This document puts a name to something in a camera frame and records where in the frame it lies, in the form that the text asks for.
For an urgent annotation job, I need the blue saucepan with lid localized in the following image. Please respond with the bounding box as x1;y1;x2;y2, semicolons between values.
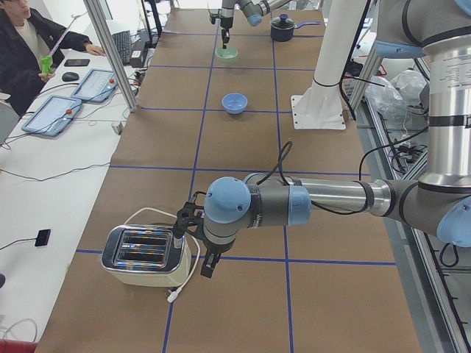
270;13;321;42

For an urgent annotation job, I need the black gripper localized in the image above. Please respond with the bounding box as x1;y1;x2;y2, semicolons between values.
200;235;236;278
219;7;234;49

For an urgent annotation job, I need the white toaster power cord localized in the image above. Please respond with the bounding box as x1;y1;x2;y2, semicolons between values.
122;207;202;304

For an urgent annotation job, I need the clear plastic bag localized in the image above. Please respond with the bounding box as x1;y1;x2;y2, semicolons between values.
364;69;428;123

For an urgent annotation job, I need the aluminium frame post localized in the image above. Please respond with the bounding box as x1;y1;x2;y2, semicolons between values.
83;0;138;113

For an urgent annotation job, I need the white pedestal column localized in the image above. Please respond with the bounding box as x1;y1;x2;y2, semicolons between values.
291;0;370;130

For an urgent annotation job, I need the blue teach pendant far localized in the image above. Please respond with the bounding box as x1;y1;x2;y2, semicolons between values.
71;69;117;103

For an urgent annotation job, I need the blue teach pendant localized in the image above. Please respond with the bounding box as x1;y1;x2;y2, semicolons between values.
71;69;117;103
21;95;82;137

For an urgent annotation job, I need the black smartphone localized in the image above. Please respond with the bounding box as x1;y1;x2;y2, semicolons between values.
64;59;90;67

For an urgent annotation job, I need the black keyboard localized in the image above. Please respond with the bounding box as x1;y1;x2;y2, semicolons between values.
112;30;132;65

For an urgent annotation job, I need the green grabber stick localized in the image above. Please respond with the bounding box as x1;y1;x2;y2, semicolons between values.
40;15;82;79

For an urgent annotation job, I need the black computer mouse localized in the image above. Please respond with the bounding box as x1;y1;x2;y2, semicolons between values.
62;72;79;82

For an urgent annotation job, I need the small black puck device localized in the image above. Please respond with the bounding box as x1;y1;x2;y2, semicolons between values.
35;229;51;247

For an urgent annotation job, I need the green bowl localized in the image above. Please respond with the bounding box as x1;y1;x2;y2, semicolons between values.
215;46;238;60

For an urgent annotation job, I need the blue teach pendant near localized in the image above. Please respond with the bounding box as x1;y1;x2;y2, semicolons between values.
21;95;82;137

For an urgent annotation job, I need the cream toaster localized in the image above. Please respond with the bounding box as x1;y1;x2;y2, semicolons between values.
101;224;191;288

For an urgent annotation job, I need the seated person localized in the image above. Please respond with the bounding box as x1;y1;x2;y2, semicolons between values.
1;1;105;115

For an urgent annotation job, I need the blue bowl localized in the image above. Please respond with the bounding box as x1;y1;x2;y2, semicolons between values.
222;93;248;115

